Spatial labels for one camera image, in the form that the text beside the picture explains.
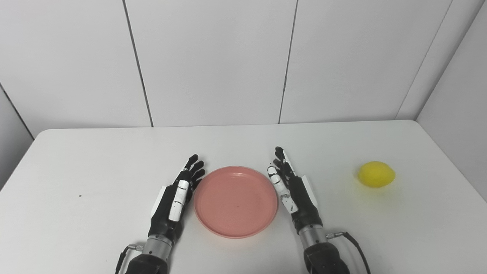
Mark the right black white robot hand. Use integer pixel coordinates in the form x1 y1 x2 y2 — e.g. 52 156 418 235
267 146 323 233

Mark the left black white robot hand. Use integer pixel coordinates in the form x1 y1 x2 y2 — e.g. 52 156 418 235
148 154 206 244

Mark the pink plate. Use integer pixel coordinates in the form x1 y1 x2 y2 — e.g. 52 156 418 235
193 166 279 239

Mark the yellow lemon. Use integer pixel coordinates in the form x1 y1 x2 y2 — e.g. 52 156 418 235
357 161 396 188

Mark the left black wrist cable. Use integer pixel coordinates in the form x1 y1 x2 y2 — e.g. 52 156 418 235
115 244 144 274

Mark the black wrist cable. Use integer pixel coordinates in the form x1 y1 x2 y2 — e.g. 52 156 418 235
115 244 144 274
326 231 372 274

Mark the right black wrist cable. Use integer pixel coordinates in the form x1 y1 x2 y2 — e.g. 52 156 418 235
326 231 372 274

